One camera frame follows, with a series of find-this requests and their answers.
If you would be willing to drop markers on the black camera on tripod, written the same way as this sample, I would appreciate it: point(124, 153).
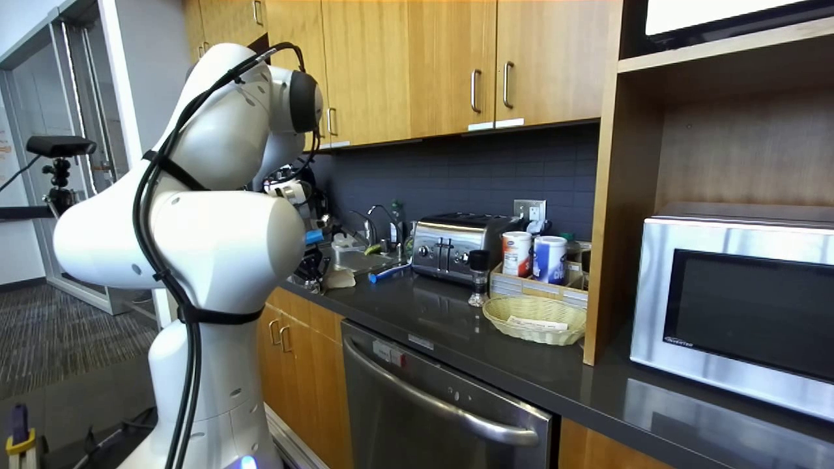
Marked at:
point(58, 147)

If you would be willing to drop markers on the red white dishwasher sticker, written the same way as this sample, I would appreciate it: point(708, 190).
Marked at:
point(392, 351)

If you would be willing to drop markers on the red white can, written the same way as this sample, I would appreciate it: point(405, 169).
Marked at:
point(514, 255)

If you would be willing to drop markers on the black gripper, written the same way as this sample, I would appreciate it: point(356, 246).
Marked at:
point(311, 261)

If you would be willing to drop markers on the white wall outlet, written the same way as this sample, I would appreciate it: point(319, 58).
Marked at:
point(528, 213)

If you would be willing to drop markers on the black framed white panel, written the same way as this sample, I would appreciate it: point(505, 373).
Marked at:
point(695, 14)

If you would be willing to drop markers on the wooden microwave shelf unit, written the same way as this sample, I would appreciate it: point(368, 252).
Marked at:
point(609, 218)

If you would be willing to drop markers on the blue white dish brush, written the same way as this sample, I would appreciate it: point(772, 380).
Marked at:
point(389, 276)

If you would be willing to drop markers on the thin black curved faucet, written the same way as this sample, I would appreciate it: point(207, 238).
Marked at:
point(371, 223)

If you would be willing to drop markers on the stainless steel toaster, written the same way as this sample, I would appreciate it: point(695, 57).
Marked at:
point(446, 252)

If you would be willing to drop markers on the yellow blue clamp tool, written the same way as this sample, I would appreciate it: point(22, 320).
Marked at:
point(19, 444)

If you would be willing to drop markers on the stainless steel dishwasher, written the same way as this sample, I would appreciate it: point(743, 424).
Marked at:
point(419, 407)

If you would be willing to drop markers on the stainless steel microwave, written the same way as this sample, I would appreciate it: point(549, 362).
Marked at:
point(740, 316)

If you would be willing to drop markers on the clear pump soap bottle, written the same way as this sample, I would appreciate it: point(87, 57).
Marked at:
point(397, 235)

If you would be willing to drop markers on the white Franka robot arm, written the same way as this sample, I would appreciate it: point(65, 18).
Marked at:
point(209, 244)

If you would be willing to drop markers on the woven wicker basket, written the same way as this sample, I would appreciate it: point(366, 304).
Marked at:
point(535, 320)

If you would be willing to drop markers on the wooden wall cabinet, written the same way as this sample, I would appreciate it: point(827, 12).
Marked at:
point(409, 61)

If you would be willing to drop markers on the wooden base cabinet with drawers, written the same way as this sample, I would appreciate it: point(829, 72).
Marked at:
point(609, 453)

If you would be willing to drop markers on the crumpled white paper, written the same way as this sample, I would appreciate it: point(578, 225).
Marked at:
point(310, 382)

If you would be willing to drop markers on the clear dish soap bottle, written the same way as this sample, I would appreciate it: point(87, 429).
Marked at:
point(346, 252)

